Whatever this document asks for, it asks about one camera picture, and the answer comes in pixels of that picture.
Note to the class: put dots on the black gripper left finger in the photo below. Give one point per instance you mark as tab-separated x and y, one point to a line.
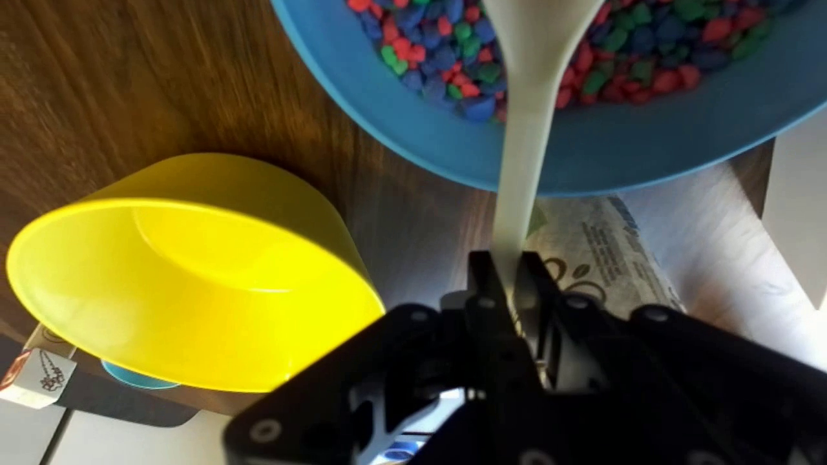
413	388

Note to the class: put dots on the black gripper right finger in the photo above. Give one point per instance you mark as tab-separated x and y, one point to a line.
672	388

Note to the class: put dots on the white plastic spoon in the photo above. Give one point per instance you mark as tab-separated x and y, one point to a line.
532	104

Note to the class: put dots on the printed paper cup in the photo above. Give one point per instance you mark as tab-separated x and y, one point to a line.
603	250

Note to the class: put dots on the yellow bowl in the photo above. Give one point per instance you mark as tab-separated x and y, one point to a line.
189	286

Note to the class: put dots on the blue bowl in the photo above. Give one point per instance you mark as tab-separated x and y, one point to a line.
621	145

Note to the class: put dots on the white wooden box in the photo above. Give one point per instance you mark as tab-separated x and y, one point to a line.
749	260

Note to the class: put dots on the colourful beads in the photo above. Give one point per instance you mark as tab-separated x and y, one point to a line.
429	52

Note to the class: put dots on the small white printed cube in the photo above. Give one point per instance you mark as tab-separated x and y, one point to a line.
34	377

